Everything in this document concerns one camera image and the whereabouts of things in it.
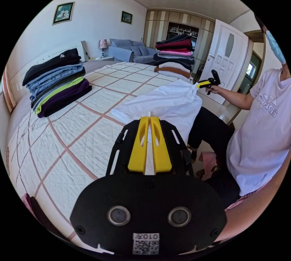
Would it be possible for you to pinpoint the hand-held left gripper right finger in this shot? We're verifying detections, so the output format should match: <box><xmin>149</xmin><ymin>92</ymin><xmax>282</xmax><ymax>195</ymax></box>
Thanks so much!
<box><xmin>150</xmin><ymin>117</ymin><xmax>172</xmax><ymax>174</ymax></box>

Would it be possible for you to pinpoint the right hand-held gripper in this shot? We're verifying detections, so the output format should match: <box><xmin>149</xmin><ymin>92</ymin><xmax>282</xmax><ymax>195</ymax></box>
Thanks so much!
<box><xmin>196</xmin><ymin>79</ymin><xmax>214</xmax><ymax>95</ymax></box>

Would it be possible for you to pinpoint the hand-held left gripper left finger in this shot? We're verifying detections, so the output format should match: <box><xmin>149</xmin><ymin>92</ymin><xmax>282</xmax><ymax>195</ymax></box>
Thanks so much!
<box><xmin>127</xmin><ymin>117</ymin><xmax>149</xmax><ymax>173</ymax></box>

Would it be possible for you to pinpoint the white short sleeve shirt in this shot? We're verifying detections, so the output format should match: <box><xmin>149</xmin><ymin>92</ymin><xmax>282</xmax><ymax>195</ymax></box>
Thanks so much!
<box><xmin>111</xmin><ymin>79</ymin><xmax>203</xmax><ymax>146</ymax></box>

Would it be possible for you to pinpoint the person's right forearm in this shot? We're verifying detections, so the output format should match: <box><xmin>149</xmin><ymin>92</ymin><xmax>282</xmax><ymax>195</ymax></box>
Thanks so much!
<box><xmin>219</xmin><ymin>87</ymin><xmax>255</xmax><ymax>111</ymax></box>

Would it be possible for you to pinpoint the person's left forearm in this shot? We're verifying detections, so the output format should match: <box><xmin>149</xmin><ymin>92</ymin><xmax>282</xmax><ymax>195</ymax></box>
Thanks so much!
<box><xmin>213</xmin><ymin>152</ymin><xmax>290</xmax><ymax>243</ymax></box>

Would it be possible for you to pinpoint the person's right hand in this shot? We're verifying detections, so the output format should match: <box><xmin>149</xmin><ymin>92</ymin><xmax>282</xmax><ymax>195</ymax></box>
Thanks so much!
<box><xmin>206</xmin><ymin>84</ymin><xmax>223</xmax><ymax>95</ymax></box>

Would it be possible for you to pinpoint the white door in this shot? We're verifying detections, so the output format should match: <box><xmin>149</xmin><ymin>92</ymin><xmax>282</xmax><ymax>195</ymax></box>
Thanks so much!
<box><xmin>198</xmin><ymin>19</ymin><xmax>251</xmax><ymax>105</ymax></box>

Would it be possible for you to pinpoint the pile of clothes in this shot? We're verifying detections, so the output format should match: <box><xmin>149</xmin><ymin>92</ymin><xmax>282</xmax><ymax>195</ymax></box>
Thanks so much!
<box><xmin>22</xmin><ymin>48</ymin><xmax>93</xmax><ymax>119</ymax></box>
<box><xmin>153</xmin><ymin>34</ymin><xmax>196</xmax><ymax>82</ymax></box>

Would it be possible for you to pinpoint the bed with checked quilt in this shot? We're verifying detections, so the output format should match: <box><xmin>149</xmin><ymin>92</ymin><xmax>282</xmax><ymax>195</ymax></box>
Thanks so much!
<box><xmin>4</xmin><ymin>40</ymin><xmax>205</xmax><ymax>250</ymax></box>

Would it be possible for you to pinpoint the beige striped cupboard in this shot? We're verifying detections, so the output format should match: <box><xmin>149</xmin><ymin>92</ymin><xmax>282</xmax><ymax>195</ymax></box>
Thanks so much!
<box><xmin>145</xmin><ymin>10</ymin><xmax>216</xmax><ymax>80</ymax></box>

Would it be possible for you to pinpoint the person's body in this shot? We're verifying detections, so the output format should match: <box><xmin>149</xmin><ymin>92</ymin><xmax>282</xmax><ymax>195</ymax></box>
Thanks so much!
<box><xmin>187</xmin><ymin>13</ymin><xmax>291</xmax><ymax>210</ymax></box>

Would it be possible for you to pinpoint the grey sofa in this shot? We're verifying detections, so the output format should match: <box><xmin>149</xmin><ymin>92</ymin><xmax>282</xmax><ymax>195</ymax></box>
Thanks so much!
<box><xmin>108</xmin><ymin>38</ymin><xmax>160</xmax><ymax>64</ymax></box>

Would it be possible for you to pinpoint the small framed picture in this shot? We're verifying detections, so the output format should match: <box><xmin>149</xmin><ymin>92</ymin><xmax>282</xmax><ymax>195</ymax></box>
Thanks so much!
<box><xmin>120</xmin><ymin>10</ymin><xmax>133</xmax><ymax>25</ymax></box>

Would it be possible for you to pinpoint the table lamp with dotted shade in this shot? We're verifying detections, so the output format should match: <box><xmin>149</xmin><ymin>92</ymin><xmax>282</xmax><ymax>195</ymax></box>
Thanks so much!
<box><xmin>98</xmin><ymin>39</ymin><xmax>108</xmax><ymax>59</ymax></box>

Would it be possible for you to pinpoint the large framed flower picture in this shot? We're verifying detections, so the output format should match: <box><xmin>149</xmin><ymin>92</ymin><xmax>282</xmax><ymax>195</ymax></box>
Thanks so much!
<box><xmin>52</xmin><ymin>1</ymin><xmax>75</xmax><ymax>26</ymax></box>

